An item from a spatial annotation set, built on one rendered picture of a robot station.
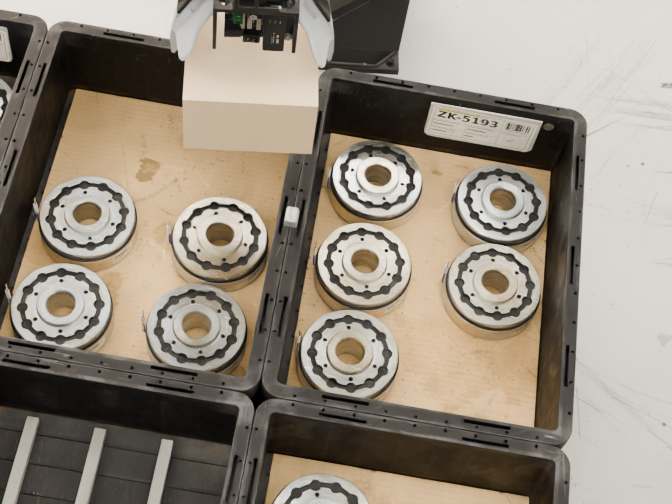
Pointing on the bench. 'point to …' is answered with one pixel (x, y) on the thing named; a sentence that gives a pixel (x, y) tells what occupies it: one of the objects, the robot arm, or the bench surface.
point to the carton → (249, 94)
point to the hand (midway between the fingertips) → (251, 48)
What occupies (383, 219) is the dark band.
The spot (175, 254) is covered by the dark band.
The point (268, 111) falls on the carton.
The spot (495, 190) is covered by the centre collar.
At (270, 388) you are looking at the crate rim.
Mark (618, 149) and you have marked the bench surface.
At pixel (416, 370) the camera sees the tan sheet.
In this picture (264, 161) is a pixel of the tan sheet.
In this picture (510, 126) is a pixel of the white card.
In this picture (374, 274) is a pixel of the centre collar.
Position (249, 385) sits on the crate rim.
